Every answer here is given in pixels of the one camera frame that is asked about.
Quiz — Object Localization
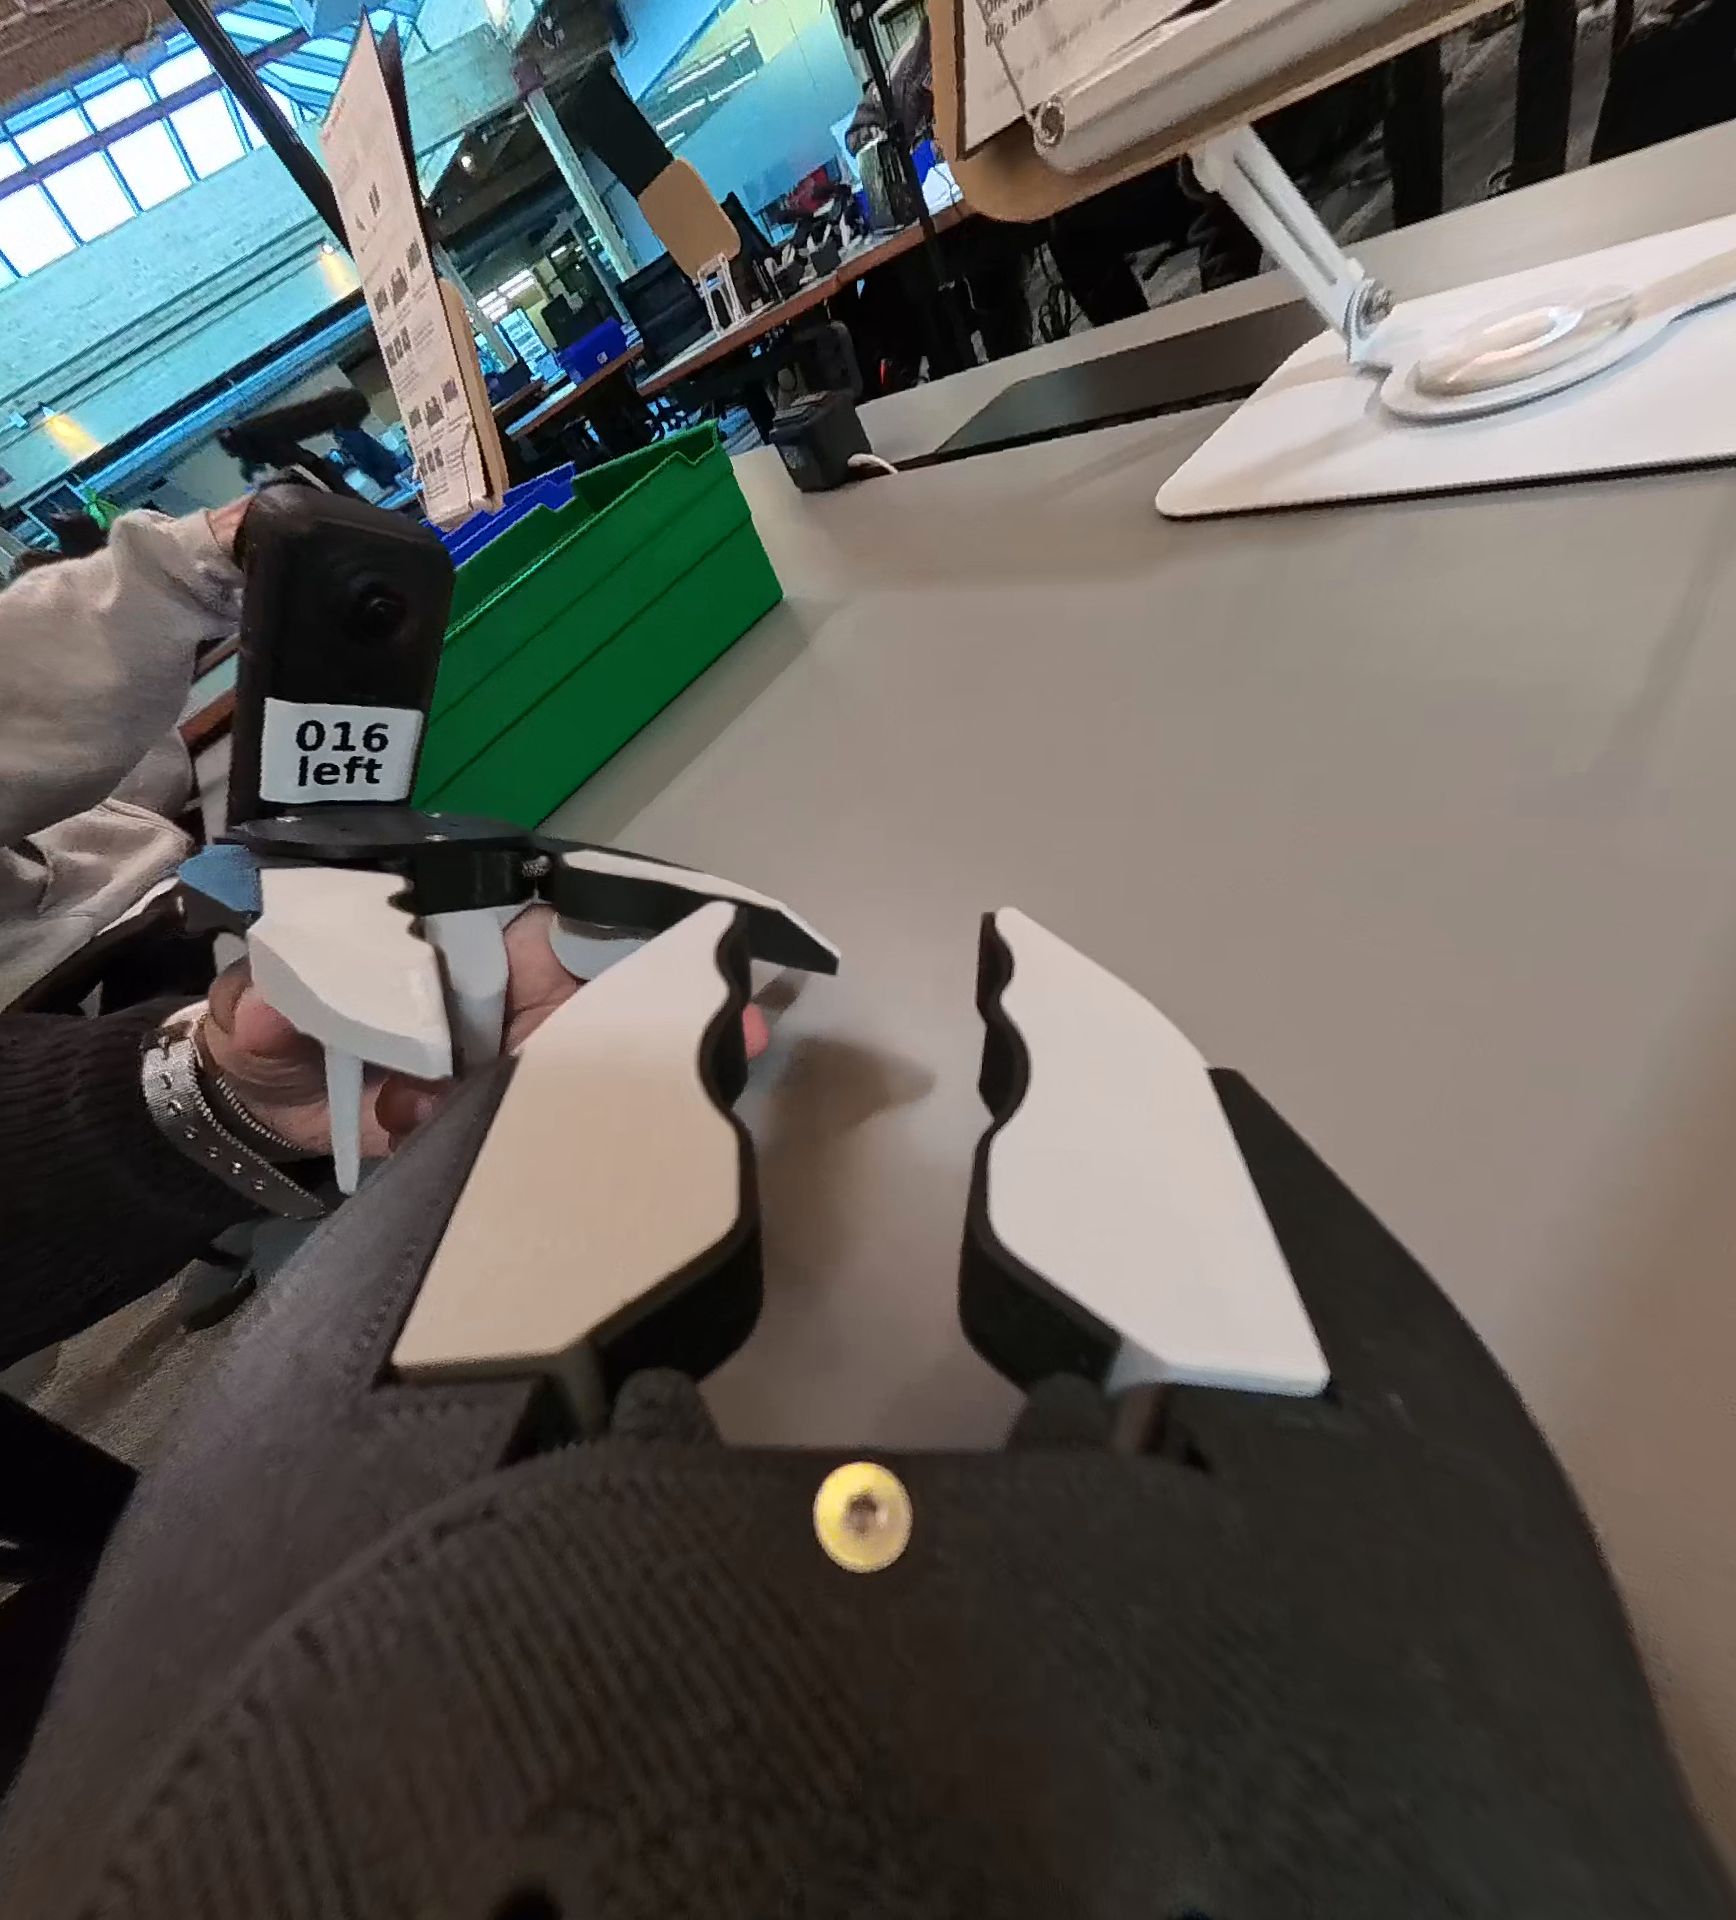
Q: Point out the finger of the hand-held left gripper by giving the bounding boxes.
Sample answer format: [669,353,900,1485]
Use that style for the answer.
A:
[244,866,459,1197]
[544,844,841,984]

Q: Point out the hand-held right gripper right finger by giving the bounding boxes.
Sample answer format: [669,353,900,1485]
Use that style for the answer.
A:
[956,908,1333,1443]

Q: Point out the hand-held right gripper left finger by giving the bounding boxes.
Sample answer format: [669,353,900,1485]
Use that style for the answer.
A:
[385,898,768,1423]

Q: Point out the green plastic bin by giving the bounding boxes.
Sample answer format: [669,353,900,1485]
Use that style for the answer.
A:
[410,426,784,832]

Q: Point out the person's left forearm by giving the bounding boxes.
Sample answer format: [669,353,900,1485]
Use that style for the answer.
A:
[0,997,261,1416]

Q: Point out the person's left hand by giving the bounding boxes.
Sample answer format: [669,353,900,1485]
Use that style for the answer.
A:
[202,908,581,1169]

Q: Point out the blue plastic bin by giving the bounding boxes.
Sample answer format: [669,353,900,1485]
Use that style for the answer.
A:
[443,465,581,574]

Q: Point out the silver metal wristwatch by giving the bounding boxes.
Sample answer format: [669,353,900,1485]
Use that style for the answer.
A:
[141,1005,333,1221]

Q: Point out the standing instruction board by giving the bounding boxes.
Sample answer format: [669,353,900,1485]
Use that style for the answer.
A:
[320,14,509,530]

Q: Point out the black office chair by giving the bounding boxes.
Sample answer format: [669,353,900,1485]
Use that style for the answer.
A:
[617,256,714,366]

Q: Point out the black charger box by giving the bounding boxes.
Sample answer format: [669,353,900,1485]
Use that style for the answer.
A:
[768,391,872,496]

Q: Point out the black steel pole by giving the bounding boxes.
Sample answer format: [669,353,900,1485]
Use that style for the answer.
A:
[170,0,360,256]

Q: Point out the wooden stand board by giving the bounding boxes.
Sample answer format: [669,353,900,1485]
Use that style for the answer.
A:
[639,158,739,277]

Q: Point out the long wooden table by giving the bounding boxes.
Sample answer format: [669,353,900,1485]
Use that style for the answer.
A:
[639,198,980,404]

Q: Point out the instruction poster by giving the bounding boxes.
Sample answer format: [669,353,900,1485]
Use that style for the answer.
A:
[956,0,1204,158]

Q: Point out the black desk cable cover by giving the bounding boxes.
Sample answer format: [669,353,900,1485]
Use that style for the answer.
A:
[942,333,1266,455]

